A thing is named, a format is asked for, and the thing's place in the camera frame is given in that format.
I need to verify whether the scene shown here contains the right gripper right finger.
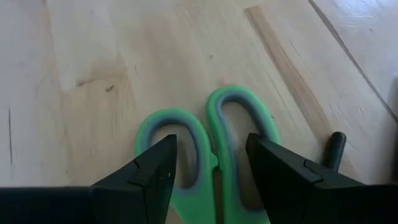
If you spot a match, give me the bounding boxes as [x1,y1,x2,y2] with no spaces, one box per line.
[245,133,364,224]

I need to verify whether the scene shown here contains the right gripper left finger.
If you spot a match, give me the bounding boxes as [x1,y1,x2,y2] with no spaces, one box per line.
[90,134,178,224]

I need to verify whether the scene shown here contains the black paintbrush silver ferrule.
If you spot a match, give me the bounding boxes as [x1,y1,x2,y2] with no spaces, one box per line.
[322,131,348,172]

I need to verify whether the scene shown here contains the green scissors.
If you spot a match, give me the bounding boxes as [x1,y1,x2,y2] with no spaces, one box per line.
[134,84,280,224]

